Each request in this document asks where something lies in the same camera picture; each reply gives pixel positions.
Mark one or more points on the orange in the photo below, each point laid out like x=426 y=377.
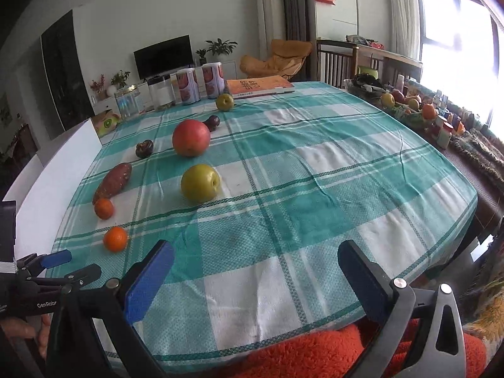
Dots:
x=115 y=239
x=104 y=209

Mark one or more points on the clear container with gold lid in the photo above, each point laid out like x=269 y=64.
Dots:
x=128 y=103

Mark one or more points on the window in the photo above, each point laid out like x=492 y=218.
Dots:
x=460 y=47

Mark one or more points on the white curtain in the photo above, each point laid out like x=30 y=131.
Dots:
x=403 y=12

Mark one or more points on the kiwi print pack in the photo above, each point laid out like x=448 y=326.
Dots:
x=106 y=123

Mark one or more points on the orange lounge chair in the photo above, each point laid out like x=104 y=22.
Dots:
x=283 y=59

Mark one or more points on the white cabinet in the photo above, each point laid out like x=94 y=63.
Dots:
x=104 y=106

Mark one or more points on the clear jar with black lid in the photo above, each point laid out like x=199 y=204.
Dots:
x=160 y=93

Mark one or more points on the white floor air conditioner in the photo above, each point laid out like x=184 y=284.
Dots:
x=269 y=15

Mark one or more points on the fruit basket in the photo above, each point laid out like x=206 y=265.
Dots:
x=405 y=110

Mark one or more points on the large yellow-green apple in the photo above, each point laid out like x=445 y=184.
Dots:
x=200 y=183

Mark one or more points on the wooden chair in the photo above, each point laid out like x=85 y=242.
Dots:
x=334 y=63

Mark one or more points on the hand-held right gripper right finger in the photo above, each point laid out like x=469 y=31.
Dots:
x=364 y=283

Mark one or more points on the large green potted plant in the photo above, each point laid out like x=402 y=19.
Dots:
x=221 y=46

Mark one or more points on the row of small bottles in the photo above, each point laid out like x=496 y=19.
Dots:
x=453 y=120

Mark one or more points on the orange book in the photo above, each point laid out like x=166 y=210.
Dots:
x=258 y=86

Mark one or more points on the person's left hand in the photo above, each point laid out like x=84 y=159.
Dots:
x=41 y=334

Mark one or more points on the white foam board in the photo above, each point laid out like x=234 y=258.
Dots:
x=59 y=173

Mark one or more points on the patterned cloth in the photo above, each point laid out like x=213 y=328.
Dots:
x=480 y=157

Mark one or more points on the small green potted plant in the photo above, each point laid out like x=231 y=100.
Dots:
x=120 y=78

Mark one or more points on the white printed canister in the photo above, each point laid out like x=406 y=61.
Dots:
x=187 y=86
x=212 y=81

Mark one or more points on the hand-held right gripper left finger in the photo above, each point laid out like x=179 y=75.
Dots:
x=147 y=283

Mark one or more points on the red apple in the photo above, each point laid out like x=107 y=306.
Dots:
x=191 y=138

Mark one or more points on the green plaid tablecloth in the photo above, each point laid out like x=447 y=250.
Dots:
x=295 y=173

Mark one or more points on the red flower plant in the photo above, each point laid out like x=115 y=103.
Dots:
x=98 y=86

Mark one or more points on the sweet potato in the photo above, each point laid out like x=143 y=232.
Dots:
x=112 y=183

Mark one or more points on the orange fuzzy pants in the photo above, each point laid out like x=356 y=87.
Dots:
x=315 y=354

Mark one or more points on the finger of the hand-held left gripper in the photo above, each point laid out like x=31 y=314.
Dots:
x=57 y=258
x=84 y=275

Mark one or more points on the dark wall panel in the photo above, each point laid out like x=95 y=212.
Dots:
x=67 y=71

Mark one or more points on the black television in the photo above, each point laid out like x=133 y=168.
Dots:
x=163 y=57

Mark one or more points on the dark brown round fruit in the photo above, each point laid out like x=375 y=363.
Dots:
x=143 y=149
x=212 y=123

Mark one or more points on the grey curtain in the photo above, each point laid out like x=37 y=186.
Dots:
x=295 y=4

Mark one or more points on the yellow-green stool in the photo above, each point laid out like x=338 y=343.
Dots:
x=368 y=72

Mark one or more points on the wooden side table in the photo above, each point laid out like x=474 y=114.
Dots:
x=393 y=61

